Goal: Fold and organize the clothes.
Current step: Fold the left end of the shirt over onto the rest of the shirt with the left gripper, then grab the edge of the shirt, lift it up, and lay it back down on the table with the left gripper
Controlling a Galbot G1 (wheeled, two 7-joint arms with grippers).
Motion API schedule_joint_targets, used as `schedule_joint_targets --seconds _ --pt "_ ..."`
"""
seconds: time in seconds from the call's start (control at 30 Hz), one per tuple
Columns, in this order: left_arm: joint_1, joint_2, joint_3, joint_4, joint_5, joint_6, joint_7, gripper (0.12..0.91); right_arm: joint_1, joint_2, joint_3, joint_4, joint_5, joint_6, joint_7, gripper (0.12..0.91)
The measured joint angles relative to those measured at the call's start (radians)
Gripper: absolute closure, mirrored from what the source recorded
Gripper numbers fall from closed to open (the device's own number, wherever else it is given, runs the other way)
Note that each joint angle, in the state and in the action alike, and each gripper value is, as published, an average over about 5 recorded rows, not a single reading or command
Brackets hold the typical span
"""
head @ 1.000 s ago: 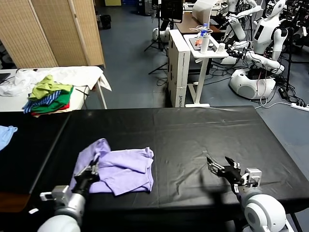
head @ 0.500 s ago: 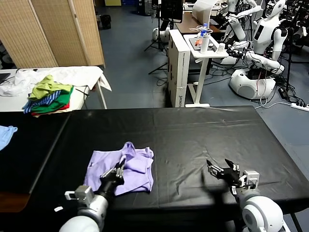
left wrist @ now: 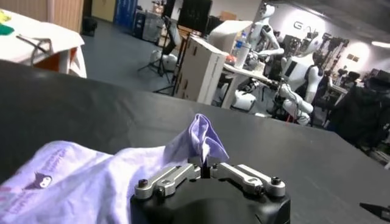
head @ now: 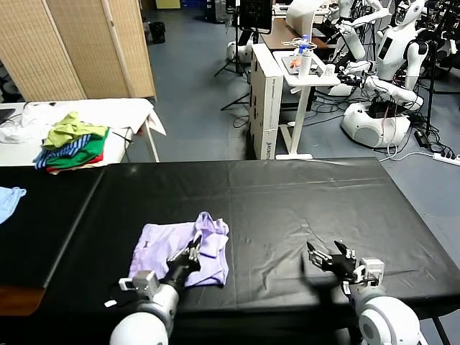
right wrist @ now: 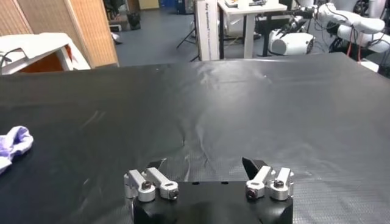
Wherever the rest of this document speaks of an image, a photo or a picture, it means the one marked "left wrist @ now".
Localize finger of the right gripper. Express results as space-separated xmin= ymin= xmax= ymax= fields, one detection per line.
xmin=359 ymin=202 xmax=390 ymax=222

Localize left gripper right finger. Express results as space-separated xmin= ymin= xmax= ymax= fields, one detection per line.
xmin=210 ymin=163 xmax=287 ymax=198

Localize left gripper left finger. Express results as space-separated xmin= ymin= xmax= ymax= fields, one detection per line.
xmin=133 ymin=163 xmax=202 ymax=200

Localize lavender t-shirt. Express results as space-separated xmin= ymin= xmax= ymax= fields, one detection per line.
xmin=0 ymin=113 xmax=230 ymax=224

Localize large white robot base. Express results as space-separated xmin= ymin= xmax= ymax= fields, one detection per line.
xmin=230 ymin=88 xmax=257 ymax=112

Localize small white robot base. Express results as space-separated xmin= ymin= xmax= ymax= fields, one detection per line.
xmin=151 ymin=50 xmax=178 ymax=72

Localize person in black clothes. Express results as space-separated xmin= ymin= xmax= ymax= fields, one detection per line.
xmin=327 ymin=69 xmax=390 ymax=150

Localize black plastic table cover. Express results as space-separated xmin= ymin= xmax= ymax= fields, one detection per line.
xmin=0 ymin=59 xmax=390 ymax=224

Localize white standing desk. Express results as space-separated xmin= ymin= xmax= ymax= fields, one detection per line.
xmin=221 ymin=62 xmax=275 ymax=110

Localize tall white cardboard box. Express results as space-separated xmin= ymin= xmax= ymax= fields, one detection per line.
xmin=173 ymin=35 xmax=229 ymax=106

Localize white humanoid robot black shoulders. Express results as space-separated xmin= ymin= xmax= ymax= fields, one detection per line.
xmin=280 ymin=33 xmax=328 ymax=104

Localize white thermos bottle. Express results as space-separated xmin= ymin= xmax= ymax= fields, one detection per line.
xmin=234 ymin=42 xmax=252 ymax=69

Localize black tripod stand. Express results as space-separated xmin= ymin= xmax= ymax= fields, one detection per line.
xmin=136 ymin=15 xmax=181 ymax=94

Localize clear blue-capped water bottle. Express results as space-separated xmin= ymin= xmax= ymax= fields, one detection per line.
xmin=236 ymin=32 xmax=247 ymax=49

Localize white display panel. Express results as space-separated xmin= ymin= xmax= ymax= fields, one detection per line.
xmin=208 ymin=20 xmax=254 ymax=54

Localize black monitor panel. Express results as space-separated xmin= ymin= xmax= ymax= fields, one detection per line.
xmin=177 ymin=0 xmax=213 ymax=34

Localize blue cabinet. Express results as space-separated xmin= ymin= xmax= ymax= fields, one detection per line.
xmin=114 ymin=0 xmax=138 ymax=30

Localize black trash bin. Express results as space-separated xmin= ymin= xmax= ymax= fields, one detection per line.
xmin=81 ymin=15 xmax=98 ymax=37

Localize white folding table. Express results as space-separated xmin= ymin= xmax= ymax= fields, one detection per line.
xmin=0 ymin=9 xmax=88 ymax=79

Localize beige cabinet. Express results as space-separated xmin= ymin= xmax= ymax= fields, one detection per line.
xmin=91 ymin=0 xmax=116 ymax=22

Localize wooden folding screen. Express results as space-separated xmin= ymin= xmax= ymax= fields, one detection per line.
xmin=0 ymin=0 xmax=85 ymax=33

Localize green folded garment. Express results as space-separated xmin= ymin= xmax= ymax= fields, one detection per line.
xmin=0 ymin=23 xmax=15 ymax=36

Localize white robot arm with cables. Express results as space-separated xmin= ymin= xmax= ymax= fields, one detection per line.
xmin=274 ymin=82 xmax=314 ymax=126

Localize white side table frame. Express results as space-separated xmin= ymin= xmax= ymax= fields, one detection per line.
xmin=59 ymin=47 xmax=74 ymax=75

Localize black cable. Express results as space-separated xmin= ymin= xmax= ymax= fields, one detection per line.
xmin=16 ymin=33 xmax=52 ymax=66

